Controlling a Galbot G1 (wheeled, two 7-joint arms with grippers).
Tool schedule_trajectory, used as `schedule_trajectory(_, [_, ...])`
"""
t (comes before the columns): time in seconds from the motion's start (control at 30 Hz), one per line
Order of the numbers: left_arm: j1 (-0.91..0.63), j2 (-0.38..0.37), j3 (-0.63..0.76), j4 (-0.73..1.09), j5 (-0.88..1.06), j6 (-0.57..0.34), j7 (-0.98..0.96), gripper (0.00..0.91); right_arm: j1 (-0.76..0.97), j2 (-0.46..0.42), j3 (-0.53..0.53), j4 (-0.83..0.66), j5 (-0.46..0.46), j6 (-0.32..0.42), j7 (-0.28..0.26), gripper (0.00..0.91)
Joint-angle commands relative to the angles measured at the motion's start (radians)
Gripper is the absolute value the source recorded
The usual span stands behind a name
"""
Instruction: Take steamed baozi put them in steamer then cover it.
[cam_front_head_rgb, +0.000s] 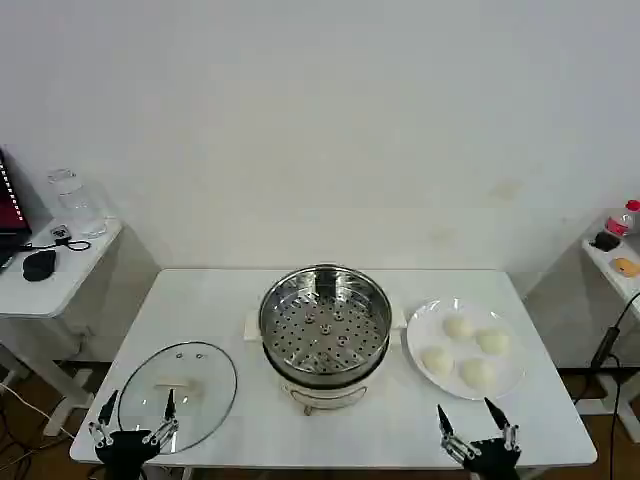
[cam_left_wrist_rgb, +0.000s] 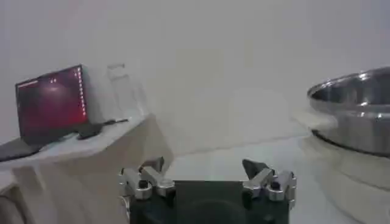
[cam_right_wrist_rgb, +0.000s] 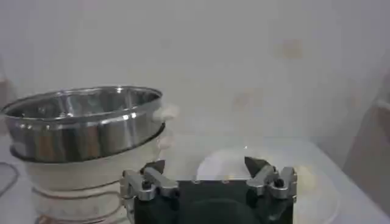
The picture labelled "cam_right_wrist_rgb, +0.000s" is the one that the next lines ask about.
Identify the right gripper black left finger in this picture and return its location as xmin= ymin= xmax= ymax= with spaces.
xmin=120 ymin=159 xmax=180 ymax=202

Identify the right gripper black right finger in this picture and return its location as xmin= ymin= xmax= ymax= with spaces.
xmin=243 ymin=156 xmax=298 ymax=200

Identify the white round plate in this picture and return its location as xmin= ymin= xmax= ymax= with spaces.
xmin=196 ymin=145 xmax=341 ymax=224

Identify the steel steamer pot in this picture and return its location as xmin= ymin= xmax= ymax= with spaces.
xmin=0 ymin=85 xmax=180 ymax=224

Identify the round glass lid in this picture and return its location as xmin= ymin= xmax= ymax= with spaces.
xmin=0 ymin=161 xmax=21 ymax=198

